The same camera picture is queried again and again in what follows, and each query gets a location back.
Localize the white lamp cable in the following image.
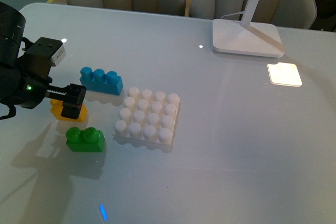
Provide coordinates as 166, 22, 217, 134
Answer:
219, 11, 246, 20

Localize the blue three-stud block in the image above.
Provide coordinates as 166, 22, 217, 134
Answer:
80, 67, 123, 95

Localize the green two-stud block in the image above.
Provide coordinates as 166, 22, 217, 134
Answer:
66, 127, 105, 153

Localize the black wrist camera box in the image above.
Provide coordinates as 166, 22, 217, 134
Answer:
25, 37, 66, 67

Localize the white desk lamp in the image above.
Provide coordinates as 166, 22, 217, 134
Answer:
212, 0, 285, 58

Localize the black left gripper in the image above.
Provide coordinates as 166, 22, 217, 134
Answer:
1, 52, 87, 119

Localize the yellow two-stud block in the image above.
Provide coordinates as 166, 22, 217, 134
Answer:
50, 99, 88, 122

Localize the white studded base plate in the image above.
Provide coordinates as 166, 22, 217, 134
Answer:
114, 87, 180, 146

